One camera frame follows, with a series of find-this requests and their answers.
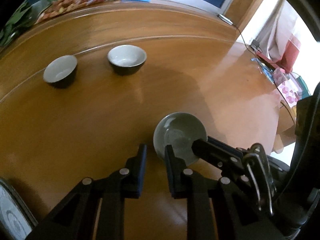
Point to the blue floral plate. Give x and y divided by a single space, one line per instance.
17 221

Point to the pink patterned box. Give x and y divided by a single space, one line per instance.
288 87

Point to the dark bowl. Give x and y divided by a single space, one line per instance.
179 130
126 59
61 72

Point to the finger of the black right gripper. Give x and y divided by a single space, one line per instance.
228 163
226 147

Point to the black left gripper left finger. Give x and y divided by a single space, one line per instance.
94 209

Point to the green leafy vegetables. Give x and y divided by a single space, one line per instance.
22 19

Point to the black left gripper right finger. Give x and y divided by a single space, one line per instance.
184 183

